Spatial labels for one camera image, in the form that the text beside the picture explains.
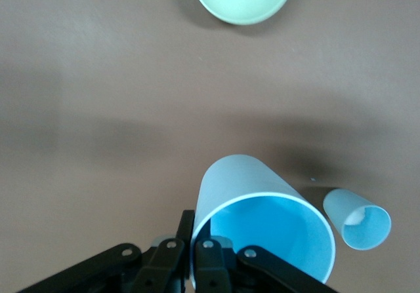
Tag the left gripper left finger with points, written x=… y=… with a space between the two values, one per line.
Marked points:
x=164 y=266

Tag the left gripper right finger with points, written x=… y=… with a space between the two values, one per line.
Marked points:
x=213 y=266

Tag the light blue plastic cup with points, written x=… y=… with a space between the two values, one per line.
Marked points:
x=341 y=204
x=262 y=227

